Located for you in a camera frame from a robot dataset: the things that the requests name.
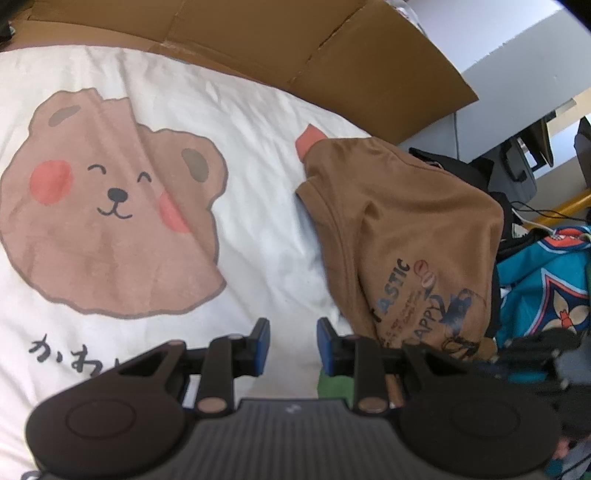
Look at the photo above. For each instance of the cream bear printed blanket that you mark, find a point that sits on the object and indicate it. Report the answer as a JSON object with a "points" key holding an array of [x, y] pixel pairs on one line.
{"points": [[258, 152]]}

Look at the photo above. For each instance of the brown printed t-shirt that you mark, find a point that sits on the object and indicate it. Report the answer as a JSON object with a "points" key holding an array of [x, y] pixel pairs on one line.
{"points": [[406, 221]]}

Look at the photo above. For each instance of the flattened brown cardboard box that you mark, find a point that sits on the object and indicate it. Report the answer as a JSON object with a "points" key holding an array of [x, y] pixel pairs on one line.
{"points": [[277, 41]]}

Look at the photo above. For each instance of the yellow metal bar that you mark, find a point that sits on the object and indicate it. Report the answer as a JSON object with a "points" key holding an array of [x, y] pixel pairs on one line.
{"points": [[570, 205]]}

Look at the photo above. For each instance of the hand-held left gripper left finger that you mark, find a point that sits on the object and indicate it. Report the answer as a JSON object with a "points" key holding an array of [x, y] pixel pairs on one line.
{"points": [[263, 345]]}

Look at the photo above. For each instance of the teal printed garment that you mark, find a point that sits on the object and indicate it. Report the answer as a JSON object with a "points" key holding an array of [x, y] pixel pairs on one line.
{"points": [[540, 277]]}

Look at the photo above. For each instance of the folded black fleece garment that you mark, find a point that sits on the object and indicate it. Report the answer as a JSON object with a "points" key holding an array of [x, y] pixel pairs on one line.
{"points": [[461, 168]]}

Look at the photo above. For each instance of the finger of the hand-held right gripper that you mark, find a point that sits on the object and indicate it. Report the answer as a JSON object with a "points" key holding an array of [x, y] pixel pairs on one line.
{"points": [[526, 357]]}

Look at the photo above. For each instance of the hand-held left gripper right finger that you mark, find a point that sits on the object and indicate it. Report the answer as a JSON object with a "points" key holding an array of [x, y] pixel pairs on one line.
{"points": [[324, 346]]}

